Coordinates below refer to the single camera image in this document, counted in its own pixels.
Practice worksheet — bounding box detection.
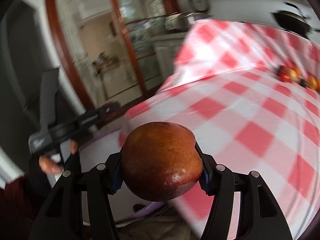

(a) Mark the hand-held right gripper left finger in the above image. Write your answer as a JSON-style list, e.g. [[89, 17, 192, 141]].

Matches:
[[37, 152, 123, 240]]

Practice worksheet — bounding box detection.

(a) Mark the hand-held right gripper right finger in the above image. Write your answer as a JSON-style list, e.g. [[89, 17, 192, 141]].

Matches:
[[194, 143, 293, 240]]

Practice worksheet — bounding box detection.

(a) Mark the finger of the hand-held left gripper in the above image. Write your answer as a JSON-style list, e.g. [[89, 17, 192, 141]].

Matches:
[[75, 102, 120, 132], [39, 69, 60, 131]]

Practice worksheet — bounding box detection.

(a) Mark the red-brown apple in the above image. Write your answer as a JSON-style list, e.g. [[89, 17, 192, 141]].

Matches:
[[121, 122, 203, 202]]

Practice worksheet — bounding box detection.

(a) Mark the person's left forearm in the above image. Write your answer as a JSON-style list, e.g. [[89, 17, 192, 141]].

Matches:
[[0, 174, 52, 240]]

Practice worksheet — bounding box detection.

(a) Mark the person's left hand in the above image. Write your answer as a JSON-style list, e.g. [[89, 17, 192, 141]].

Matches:
[[39, 140, 79, 175]]

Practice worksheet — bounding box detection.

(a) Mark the dark grey appliance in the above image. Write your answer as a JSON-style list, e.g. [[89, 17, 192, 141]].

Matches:
[[0, 2, 54, 155]]

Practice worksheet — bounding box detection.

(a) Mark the red wooden sliding door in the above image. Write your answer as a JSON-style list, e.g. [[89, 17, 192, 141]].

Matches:
[[44, 0, 177, 130]]

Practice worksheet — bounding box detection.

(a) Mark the red and white checked tablecloth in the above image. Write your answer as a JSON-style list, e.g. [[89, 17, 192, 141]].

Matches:
[[119, 19, 320, 240]]

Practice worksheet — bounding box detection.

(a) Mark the white kitchen cabinet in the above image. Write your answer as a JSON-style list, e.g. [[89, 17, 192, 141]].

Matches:
[[152, 33, 188, 82]]

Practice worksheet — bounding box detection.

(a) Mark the stainless steel cooker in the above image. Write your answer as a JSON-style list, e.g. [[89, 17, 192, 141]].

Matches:
[[164, 13, 195, 32]]

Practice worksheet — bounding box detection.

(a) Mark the white rice cooker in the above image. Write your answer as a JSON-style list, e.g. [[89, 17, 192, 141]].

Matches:
[[189, 0, 211, 12]]

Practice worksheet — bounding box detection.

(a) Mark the black wok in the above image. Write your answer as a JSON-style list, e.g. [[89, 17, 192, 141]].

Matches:
[[272, 2, 316, 38]]

